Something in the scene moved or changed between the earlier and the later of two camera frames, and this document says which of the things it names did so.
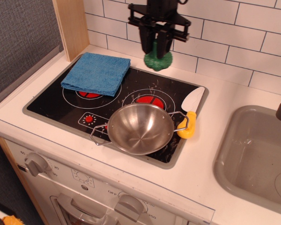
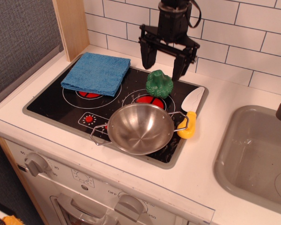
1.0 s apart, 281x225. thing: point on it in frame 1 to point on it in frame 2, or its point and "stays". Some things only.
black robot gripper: (158, 15) to (170, 37)
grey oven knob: (129, 207) stays
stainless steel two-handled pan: (139, 128) stays
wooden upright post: (71, 19) stays
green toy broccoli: (151, 59) to (158, 85)
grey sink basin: (253, 161) stays
